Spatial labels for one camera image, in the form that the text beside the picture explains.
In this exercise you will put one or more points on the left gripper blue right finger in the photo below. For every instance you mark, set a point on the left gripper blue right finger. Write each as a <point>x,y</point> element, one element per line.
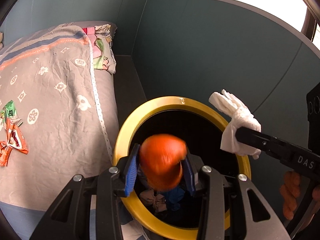
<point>188,175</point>

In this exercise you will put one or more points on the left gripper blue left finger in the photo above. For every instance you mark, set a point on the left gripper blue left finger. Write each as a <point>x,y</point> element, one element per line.
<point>131,169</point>

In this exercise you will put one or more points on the orange peel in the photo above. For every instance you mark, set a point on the orange peel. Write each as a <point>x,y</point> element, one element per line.
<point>160,159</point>

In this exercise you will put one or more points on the beige paper bundle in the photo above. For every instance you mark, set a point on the beige paper bundle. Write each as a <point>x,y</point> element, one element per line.
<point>157,201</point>

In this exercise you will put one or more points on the white tissue bundle back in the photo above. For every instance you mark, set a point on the white tissue bundle back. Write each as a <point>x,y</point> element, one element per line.
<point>241,116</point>

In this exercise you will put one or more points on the orange snack wrapper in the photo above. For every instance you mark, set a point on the orange snack wrapper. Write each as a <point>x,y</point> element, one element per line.
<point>15,140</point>

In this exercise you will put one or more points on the green snack wrapper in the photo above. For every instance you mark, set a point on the green snack wrapper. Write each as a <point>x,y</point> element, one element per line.
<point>9,112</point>

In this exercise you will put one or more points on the blue rubber glove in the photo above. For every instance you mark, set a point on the blue rubber glove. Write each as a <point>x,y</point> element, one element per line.
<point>175,195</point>

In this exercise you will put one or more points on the person's right hand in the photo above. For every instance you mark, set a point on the person's right hand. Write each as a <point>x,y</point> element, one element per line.
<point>290,191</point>

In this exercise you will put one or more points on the grey patterned bed sheet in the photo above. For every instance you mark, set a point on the grey patterned bed sheet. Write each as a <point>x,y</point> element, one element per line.
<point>69,115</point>

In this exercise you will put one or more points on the floral cloth at bed edge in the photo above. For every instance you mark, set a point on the floral cloth at bed edge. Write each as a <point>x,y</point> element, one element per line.
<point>101,37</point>

